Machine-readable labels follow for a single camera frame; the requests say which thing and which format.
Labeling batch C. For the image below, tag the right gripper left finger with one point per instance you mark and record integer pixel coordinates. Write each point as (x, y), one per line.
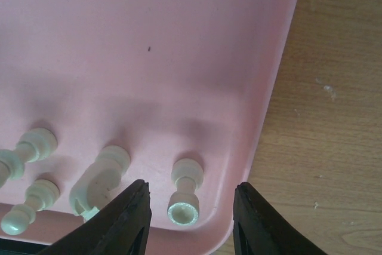
(121, 227)

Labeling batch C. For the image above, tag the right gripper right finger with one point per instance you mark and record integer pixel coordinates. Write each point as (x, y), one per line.
(260, 229)

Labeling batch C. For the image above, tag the white knight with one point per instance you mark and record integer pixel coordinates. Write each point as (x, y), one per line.
(91, 193)

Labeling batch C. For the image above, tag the white rook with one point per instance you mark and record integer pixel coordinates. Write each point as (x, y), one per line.
(183, 208)

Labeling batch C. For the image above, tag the white pawn piece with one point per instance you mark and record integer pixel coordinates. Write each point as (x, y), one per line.
(39, 196)

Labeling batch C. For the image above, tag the white bishop piece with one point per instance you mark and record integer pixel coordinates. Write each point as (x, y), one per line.
(34, 145)

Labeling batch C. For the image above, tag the pink plastic tray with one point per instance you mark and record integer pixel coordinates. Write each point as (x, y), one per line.
(162, 78)

